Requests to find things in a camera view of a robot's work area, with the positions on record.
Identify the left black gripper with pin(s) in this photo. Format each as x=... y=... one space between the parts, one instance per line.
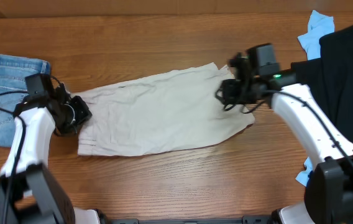
x=84 y=114

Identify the folded blue denim jeans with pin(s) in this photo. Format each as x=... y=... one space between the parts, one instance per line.
x=13 y=71

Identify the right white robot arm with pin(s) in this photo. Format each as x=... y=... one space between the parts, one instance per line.
x=294 y=103

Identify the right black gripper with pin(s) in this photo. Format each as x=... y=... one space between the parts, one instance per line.
x=227 y=89

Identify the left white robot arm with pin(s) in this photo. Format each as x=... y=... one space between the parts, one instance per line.
x=29 y=193

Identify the beige khaki shorts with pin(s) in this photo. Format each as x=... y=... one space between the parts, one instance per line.
x=166 y=112

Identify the black garment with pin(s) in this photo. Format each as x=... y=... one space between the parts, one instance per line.
x=347 y=93

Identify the light blue cloth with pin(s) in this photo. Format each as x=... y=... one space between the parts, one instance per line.
x=318 y=26

